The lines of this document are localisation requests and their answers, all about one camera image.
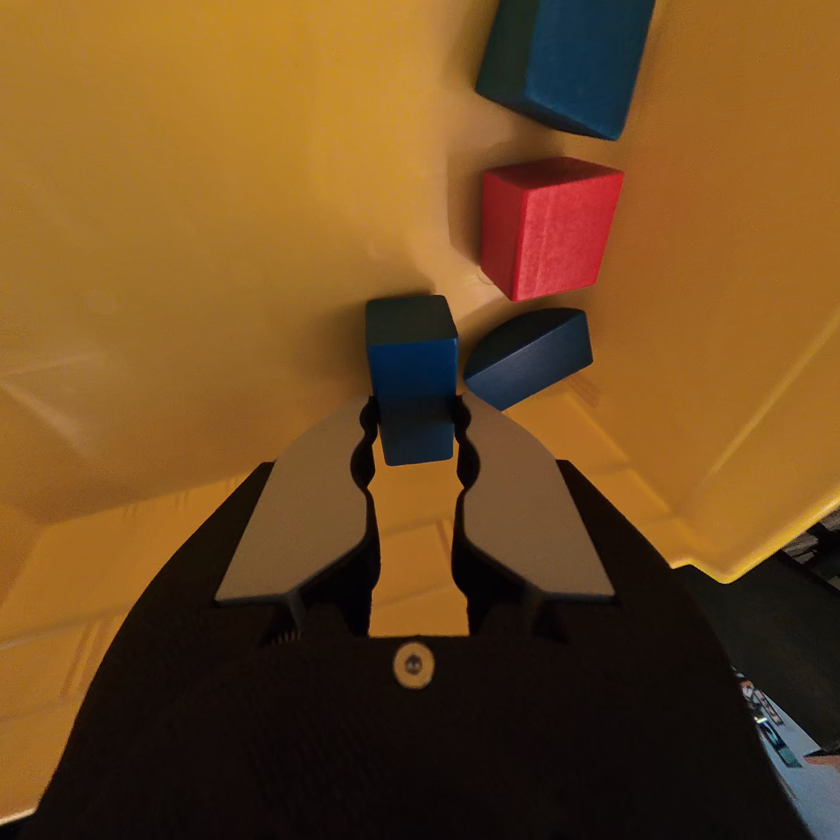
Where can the blue wooden cuboid block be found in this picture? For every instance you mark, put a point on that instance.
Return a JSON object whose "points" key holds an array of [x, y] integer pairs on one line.
{"points": [[410, 367]]}

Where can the yellow plastic bin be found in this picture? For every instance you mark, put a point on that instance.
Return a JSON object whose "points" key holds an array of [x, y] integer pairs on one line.
{"points": [[197, 229]]}

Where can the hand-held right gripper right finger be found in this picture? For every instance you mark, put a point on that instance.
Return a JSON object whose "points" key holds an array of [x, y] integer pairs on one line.
{"points": [[525, 518]]}

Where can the navy half-round wooden block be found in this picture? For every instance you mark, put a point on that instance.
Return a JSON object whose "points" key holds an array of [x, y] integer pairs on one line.
{"points": [[525, 358]]}

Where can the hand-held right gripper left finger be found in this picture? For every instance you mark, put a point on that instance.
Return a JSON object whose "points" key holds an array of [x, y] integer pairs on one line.
{"points": [[302, 518]]}

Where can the large blue wooden block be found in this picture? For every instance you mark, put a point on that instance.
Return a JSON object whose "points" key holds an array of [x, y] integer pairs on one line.
{"points": [[571, 59]]}

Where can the red wooden block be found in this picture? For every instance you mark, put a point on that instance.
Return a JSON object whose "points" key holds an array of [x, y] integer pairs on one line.
{"points": [[551, 229]]}

